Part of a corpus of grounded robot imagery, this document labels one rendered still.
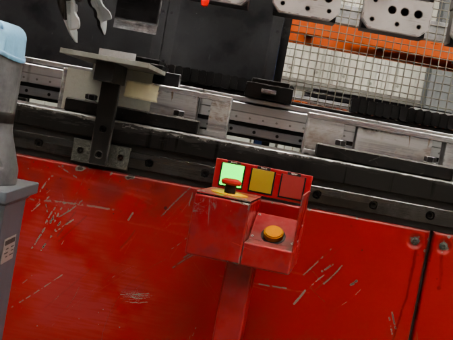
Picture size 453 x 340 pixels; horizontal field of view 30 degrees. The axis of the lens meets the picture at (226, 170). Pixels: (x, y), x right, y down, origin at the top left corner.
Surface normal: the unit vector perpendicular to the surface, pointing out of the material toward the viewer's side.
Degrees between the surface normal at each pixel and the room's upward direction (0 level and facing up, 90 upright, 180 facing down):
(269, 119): 90
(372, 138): 90
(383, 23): 90
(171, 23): 90
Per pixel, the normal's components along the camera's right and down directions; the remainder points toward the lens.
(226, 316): -0.17, 0.03
